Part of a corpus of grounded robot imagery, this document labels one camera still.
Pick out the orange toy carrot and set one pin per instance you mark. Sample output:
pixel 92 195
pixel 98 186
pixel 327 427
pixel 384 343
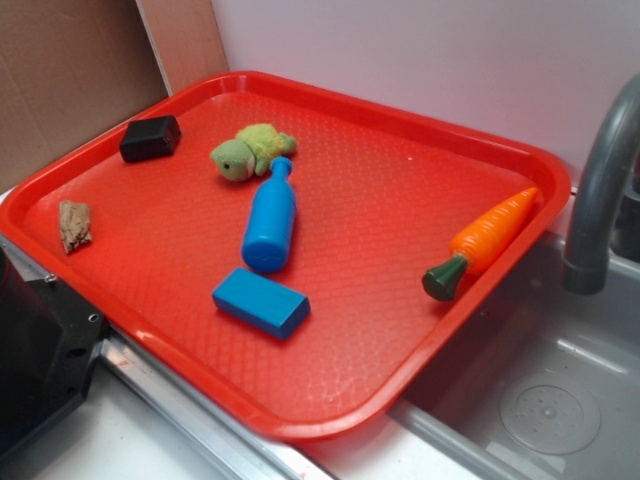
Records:
pixel 478 245

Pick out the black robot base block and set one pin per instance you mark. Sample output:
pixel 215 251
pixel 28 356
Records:
pixel 50 339

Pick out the red plastic tray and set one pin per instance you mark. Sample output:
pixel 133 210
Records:
pixel 380 194

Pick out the blue toy bottle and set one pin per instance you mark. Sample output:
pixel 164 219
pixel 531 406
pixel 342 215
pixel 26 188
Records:
pixel 267 241

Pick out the blue rectangular block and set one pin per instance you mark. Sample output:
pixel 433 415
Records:
pixel 262 303

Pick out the green plush turtle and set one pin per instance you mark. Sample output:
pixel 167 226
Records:
pixel 251 151

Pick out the black rectangular block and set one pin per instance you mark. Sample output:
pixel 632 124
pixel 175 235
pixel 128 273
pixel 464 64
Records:
pixel 150 138

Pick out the tan wood chunk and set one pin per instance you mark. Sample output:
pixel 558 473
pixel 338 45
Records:
pixel 74 223

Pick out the grey toy sink basin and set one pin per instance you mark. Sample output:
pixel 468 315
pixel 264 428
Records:
pixel 539 383

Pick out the grey toy faucet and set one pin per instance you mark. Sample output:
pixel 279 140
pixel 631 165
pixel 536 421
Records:
pixel 605 215

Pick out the brown cardboard panel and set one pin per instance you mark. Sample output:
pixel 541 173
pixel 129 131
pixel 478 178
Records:
pixel 71 70

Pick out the aluminium frame rail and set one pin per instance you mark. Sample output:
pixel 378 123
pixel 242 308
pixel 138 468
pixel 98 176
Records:
pixel 140 421

